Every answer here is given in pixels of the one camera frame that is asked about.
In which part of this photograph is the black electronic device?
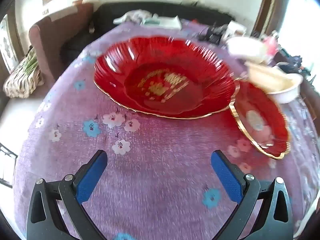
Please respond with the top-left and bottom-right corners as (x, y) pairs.
(198, 24), (228, 45)

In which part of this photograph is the small red gold-rimmed plate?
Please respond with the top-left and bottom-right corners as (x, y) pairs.
(229, 79), (291, 160)

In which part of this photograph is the black sofa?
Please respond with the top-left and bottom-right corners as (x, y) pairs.
(60, 1), (235, 67)

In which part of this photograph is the purple floral tablecloth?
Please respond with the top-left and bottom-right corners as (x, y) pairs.
(14, 22), (319, 239)

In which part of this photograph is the cream plastic bowl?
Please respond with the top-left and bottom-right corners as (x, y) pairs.
(245, 61), (303, 104)

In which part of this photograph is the brown armchair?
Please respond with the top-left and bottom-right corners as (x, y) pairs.
(29, 3), (93, 84)

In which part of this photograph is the large red glass plate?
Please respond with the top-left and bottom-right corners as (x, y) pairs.
(94, 36), (240, 120)

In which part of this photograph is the patterned cushion blanket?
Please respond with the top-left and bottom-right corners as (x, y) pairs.
(3, 46), (44, 99)

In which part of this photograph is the white foam bowl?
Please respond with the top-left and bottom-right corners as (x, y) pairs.
(226, 36), (268, 64)

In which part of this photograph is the white rag and paper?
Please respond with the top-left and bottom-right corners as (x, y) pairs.
(113, 9), (182, 30)

